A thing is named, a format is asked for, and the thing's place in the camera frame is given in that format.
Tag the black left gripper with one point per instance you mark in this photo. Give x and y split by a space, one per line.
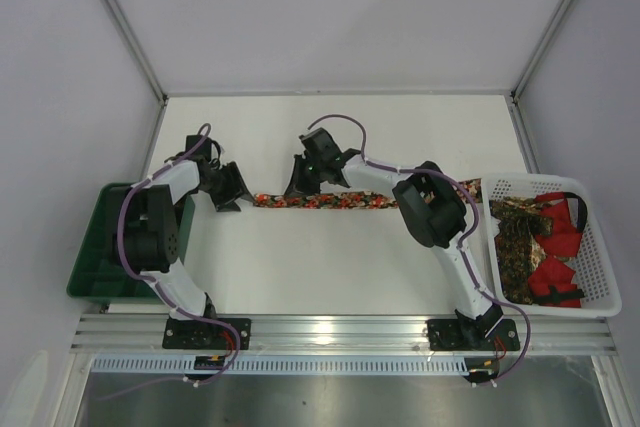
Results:
226 185

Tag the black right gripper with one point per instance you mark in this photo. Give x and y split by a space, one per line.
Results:
308 173

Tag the colourful patterned necktie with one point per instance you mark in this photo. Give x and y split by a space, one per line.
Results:
356 200

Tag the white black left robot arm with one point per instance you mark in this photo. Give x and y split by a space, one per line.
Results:
176 289

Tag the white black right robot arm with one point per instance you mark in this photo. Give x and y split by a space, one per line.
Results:
437 212

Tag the green divided plastic tray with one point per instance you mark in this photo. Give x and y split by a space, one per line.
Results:
90 257

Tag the dark gold patterned tie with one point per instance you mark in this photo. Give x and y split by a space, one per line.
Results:
519 221

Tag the red fabric tie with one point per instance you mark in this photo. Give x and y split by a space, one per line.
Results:
552 283

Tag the white plastic basket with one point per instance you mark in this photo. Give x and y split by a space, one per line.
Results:
594 271

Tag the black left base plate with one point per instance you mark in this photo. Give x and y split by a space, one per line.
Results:
196 335

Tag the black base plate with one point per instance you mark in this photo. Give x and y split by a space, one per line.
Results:
196 335
449 334

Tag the white slotted cable duct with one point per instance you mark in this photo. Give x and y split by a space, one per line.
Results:
302 365

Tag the aluminium mounting rail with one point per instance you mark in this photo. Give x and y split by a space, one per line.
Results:
335 335

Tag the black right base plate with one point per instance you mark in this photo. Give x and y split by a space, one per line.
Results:
449 334

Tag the aluminium frame post left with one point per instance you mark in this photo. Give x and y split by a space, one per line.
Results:
120 21

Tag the aluminium frame post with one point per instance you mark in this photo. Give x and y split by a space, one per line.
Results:
557 19
120 21

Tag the aluminium frame post right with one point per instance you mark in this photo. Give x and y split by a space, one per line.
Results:
557 19

